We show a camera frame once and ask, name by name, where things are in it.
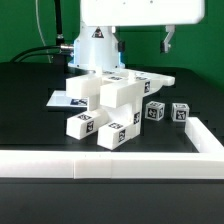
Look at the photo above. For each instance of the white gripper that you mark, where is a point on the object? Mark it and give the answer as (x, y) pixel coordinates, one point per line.
(142, 13)

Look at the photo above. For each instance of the white chair back frame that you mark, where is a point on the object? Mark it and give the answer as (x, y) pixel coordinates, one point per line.
(117, 88)

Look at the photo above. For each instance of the white tagged cube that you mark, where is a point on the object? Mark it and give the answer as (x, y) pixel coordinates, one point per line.
(179, 112)
(154, 110)

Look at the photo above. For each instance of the white chair seat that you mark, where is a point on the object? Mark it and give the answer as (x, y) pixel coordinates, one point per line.
(130, 112)

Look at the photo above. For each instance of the black vertical pole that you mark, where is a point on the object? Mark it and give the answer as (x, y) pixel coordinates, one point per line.
(58, 19)

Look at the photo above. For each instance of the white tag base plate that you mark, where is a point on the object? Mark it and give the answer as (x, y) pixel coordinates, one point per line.
(59, 99)

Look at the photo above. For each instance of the white U-shaped fence frame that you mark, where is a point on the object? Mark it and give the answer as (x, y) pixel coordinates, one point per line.
(206, 163)

